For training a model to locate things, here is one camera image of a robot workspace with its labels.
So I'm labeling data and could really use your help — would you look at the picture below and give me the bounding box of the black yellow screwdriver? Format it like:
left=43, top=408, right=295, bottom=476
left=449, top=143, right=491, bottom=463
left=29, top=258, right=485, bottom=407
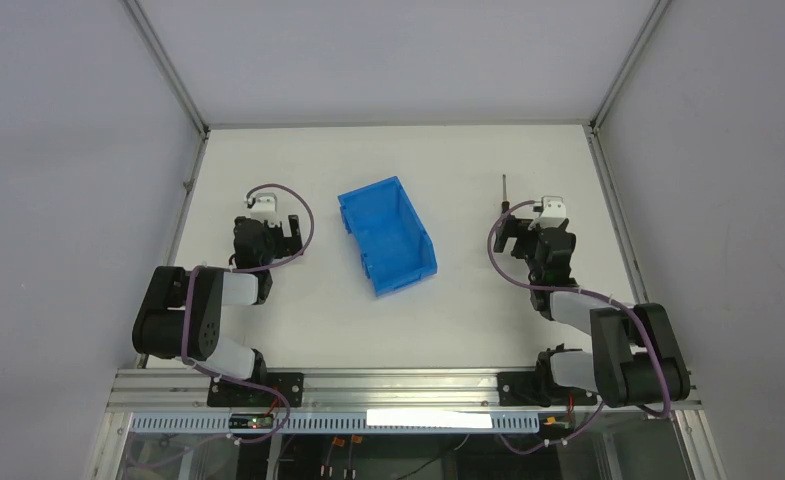
left=501, top=174, right=510, bottom=214

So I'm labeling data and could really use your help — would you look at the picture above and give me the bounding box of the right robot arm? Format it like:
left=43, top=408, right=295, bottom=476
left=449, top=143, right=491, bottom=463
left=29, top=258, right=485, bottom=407
left=490, top=214, right=692, bottom=411

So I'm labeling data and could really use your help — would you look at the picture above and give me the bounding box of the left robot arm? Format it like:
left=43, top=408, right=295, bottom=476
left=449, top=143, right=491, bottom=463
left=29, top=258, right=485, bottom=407
left=132, top=215, right=303, bottom=385

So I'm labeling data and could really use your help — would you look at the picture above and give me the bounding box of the blue plastic bin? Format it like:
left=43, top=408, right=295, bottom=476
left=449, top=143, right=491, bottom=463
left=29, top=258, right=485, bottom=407
left=338, top=176, right=438, bottom=297

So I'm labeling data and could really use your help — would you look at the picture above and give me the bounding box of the small green circuit board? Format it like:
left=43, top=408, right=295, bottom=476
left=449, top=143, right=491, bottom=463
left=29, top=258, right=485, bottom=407
left=228, top=414, right=275, bottom=430

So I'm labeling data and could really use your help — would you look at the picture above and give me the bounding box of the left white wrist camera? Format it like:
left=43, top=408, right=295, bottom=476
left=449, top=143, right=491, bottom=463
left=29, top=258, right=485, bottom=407
left=246, top=192, right=279, bottom=224

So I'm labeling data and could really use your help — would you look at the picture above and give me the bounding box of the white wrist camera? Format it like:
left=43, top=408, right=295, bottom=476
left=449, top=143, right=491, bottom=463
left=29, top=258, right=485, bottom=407
left=246, top=192, right=279, bottom=224
left=533, top=195, right=568, bottom=228

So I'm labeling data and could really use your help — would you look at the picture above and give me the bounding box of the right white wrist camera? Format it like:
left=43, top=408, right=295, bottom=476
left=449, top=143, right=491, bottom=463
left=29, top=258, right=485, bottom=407
left=533, top=195, right=568, bottom=228

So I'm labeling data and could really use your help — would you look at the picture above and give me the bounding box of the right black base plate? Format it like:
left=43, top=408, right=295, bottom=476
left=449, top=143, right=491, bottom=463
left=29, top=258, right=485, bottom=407
left=496, top=370, right=596, bottom=407

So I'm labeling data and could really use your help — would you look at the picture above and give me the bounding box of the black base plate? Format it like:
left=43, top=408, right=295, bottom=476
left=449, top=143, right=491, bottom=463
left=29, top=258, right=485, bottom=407
left=496, top=370, right=596, bottom=407
left=207, top=372, right=305, bottom=409

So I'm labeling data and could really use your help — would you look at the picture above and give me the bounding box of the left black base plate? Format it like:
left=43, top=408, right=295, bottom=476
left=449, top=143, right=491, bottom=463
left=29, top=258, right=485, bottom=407
left=207, top=372, right=305, bottom=409

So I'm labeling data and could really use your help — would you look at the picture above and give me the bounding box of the aluminium frame rail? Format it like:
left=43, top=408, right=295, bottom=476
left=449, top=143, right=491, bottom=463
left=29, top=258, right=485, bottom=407
left=105, top=368, right=703, bottom=413

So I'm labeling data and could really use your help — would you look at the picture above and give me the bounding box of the slotted grey cable duct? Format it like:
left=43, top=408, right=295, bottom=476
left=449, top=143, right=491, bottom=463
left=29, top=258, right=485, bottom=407
left=130, top=409, right=540, bottom=435

